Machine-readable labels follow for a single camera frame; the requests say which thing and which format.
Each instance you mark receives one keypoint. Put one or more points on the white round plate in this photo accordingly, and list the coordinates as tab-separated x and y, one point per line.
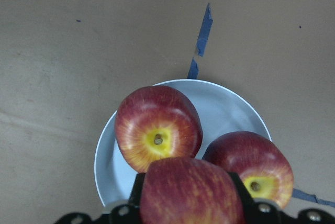
220	111

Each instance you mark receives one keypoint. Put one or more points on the red apple left on plate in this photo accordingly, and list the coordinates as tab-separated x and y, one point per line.
262	167

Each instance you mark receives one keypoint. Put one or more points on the red apple back on plate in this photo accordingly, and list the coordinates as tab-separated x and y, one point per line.
157	122

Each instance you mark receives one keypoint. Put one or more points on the red apple on plate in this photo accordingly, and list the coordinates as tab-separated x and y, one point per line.
157	122
262	167

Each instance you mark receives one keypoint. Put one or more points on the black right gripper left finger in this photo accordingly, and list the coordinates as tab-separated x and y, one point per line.
127	213

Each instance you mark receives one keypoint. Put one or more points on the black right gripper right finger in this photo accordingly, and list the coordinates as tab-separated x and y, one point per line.
263	211

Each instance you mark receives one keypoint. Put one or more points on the red yellow apple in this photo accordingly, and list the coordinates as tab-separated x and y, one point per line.
185	190

